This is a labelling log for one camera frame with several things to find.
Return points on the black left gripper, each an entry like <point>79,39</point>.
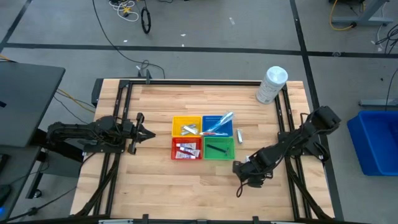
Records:
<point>131,133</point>

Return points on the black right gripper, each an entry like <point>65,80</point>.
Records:
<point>252,174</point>

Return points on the toothpaste tube purple print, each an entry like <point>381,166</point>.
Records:
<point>186,145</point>

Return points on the toothpaste tube blue print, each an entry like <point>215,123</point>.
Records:
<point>185,156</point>

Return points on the red white toothbrush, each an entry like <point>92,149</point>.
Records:
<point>214,134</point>

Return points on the green toothbrush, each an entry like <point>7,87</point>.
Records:
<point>217,125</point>

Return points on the blue bristle toothbrush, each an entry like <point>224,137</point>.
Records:
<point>228,116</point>

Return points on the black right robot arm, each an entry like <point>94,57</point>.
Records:
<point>295,140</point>

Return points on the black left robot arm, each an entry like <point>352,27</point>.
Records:
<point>77,130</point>

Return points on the red plastic basket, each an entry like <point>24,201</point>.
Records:
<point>174,141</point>

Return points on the yellow plastic basket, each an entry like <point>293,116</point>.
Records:
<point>177,119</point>

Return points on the green plastic basket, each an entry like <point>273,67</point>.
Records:
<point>214,155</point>

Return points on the dark table clamp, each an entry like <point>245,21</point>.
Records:
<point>147,76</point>

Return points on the blue plastic basket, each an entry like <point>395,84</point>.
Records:
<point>208,121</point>

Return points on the white wipes canister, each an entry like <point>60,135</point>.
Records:
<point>272,85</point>

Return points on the black desk leg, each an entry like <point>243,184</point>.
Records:
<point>35,186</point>

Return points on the dark grey desk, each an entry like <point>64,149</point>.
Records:
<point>28,99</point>

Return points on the blue storage bin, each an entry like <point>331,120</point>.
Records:
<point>376,140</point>

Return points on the grey floor foot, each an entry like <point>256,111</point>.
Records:
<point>379,102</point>

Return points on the grey desk leg base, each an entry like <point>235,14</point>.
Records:
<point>360,21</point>

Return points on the silver aluminium bracket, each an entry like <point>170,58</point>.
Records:
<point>115,221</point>
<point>284,222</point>

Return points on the black aluminium table frame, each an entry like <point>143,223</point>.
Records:
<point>199,82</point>

